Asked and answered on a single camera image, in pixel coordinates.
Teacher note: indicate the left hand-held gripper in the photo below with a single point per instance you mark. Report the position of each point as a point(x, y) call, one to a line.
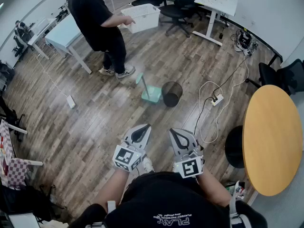
point(127, 158)

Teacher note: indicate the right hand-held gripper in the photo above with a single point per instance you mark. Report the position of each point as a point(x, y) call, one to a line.
point(190, 167)

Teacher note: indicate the mint green dustpan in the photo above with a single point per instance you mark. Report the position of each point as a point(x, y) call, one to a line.
point(152, 95)

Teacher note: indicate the black mesh waste bin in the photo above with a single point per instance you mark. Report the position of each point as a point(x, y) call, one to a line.
point(172, 94)

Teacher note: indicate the person's right forearm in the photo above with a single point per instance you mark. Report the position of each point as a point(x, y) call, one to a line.
point(213, 189)

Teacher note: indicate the person's left forearm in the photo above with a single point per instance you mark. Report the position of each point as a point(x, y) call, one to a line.
point(114, 189)

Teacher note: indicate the person's left white shoe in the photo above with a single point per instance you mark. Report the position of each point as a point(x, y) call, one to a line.
point(148, 164)

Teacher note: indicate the black stool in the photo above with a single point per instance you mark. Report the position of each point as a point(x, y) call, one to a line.
point(235, 146)

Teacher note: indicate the person's black t-shirt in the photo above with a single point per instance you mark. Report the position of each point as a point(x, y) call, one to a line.
point(171, 198)

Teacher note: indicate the black box with packets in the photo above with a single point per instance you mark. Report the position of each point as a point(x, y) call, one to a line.
point(235, 190)

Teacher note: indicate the round wooden table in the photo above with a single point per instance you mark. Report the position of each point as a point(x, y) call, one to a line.
point(273, 139)

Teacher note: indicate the black power adapter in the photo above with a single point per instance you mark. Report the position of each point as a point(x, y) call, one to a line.
point(221, 35)

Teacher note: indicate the white plastic basket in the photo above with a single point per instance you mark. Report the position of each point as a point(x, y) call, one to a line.
point(145, 18)

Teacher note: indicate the light blue table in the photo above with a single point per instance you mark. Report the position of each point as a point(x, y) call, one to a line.
point(64, 34)

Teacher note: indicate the black equipment stand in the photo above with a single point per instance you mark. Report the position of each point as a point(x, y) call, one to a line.
point(12, 117)

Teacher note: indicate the checkered tablecloth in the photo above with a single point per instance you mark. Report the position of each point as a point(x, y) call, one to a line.
point(14, 172)

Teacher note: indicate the small white desk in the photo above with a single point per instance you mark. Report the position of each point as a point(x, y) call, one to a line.
point(40, 32)

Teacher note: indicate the white standing desk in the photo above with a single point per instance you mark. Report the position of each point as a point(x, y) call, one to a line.
point(218, 3)

